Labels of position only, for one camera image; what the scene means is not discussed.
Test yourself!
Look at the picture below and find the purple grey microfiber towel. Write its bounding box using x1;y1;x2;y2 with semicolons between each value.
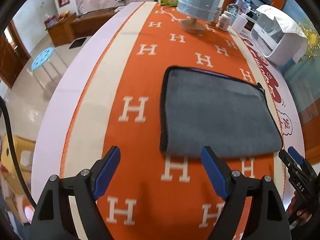
159;66;284;159

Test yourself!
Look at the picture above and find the yellow plastic stool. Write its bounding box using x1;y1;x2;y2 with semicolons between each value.
1;134;36;175

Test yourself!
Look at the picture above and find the orange H-pattern table runner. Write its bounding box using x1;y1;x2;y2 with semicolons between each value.
60;2;283;239

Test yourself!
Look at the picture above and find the orange framed glass door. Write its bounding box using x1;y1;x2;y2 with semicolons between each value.
271;0;319;164

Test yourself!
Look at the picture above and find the white water dispenser appliance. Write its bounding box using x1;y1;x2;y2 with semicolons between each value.
251;13;308;67

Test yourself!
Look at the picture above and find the gold hanging ornament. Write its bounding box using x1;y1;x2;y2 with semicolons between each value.
298;23;320;57

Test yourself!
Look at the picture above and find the white cloth on appliance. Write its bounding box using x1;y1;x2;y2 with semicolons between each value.
257;4;307;38

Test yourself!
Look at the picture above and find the blue round stool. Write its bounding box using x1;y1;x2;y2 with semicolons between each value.
31;47;55;71

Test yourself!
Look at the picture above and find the brown wooden door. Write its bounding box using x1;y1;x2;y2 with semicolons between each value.
1;20;30;88

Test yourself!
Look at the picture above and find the white plastic bottle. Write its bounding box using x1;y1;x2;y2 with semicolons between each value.
231;14;248;33

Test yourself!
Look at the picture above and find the white pill bottle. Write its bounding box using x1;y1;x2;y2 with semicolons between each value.
216;10;232;31

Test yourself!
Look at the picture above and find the wooden tv cabinet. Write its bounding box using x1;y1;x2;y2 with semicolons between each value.
47;8;116;47

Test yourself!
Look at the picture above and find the wooden roll holder stand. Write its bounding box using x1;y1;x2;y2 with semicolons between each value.
179;18;206;34

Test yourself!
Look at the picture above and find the black cable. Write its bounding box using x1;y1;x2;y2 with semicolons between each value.
0;95;37;209

